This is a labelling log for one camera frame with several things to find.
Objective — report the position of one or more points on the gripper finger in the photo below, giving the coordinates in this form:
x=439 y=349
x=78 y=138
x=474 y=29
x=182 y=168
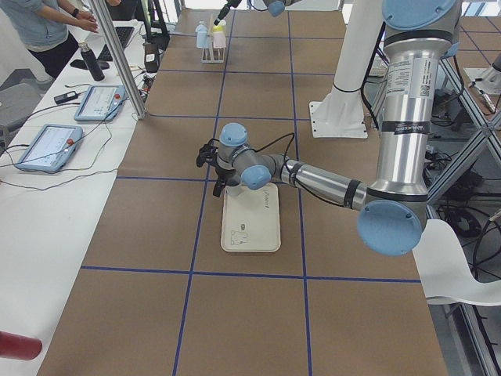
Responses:
x=230 y=4

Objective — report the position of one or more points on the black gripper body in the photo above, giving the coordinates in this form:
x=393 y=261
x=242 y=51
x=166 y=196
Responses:
x=223 y=173

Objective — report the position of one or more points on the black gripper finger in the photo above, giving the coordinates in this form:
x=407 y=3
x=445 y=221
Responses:
x=219 y=186

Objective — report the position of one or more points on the pink plastic cup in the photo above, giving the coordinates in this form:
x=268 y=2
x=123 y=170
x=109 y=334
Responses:
x=219 y=40

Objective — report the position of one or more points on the light blue cup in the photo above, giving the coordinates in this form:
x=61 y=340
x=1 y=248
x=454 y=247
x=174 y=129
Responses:
x=201 y=27
x=201 y=38

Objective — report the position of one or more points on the grey plastic cup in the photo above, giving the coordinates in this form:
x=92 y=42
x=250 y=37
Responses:
x=233 y=191

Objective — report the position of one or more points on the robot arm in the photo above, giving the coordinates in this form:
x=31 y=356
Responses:
x=379 y=114
x=274 y=7

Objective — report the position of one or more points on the cream plastic tray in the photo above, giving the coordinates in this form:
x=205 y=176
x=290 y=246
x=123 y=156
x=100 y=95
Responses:
x=250 y=221

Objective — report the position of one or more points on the far teach pendant tablet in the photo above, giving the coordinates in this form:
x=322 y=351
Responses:
x=101 y=103

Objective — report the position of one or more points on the teach pendant tablet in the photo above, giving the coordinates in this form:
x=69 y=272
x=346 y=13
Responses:
x=51 y=148
x=101 y=103

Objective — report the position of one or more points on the black water bottle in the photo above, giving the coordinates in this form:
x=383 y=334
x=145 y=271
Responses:
x=91 y=62

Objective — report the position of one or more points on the black power adapter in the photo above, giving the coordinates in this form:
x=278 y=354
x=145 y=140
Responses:
x=66 y=97

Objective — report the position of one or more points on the near teach pendant tablet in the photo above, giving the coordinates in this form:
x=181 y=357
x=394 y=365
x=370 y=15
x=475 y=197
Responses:
x=51 y=148

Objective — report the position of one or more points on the black smartphone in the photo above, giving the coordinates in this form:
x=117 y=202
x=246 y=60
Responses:
x=79 y=64

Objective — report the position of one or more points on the person in blue shirt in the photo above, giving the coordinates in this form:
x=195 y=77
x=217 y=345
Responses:
x=43 y=29

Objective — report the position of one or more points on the white plastic chair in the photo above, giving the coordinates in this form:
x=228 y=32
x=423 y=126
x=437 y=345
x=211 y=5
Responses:
x=444 y=272

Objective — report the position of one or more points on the red water bottle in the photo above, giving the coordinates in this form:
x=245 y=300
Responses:
x=18 y=347

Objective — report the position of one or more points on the white wire cup rack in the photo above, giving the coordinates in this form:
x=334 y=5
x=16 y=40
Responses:
x=211 y=55

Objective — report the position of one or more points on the aluminium frame post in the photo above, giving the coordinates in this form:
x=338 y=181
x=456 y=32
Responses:
x=117 y=52

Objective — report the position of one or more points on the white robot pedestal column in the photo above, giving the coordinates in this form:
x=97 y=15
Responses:
x=340 y=114

